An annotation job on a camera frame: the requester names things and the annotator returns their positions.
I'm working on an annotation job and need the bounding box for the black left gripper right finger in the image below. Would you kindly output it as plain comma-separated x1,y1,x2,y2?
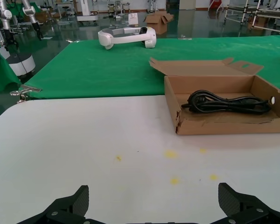
200,183,280,224

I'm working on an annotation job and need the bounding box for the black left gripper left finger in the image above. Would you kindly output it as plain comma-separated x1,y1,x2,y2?
16,185,94,224

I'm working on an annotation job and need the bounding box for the black power cable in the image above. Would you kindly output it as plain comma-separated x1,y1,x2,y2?
181,90,271,115

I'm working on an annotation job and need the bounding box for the cardboard box with torn corner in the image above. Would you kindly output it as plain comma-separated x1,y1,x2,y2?
148,57,280,136

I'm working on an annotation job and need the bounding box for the green cloth on neighbour table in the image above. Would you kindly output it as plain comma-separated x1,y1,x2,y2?
0,43,22,96

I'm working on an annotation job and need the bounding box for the white wheeled background robot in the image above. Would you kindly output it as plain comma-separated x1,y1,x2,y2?
0,9,36,77

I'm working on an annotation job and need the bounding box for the white VR headset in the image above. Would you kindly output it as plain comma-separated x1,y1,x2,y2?
98,26,157,50

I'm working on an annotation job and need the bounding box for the metal tube rack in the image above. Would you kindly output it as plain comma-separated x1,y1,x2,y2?
224,0,280,35

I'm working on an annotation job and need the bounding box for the white paper bag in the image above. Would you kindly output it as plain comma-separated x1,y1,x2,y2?
127,13,139,26

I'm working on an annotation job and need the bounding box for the large open cardboard carton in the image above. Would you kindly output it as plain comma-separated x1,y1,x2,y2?
143,11,175,35

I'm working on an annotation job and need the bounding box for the red floor sign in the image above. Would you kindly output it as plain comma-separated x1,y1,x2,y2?
209,0,230,10

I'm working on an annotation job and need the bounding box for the white cabinet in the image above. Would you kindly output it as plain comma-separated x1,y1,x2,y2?
179,0,196,10

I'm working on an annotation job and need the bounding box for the white pedestal machine base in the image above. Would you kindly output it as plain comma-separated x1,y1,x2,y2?
76,0,99,23

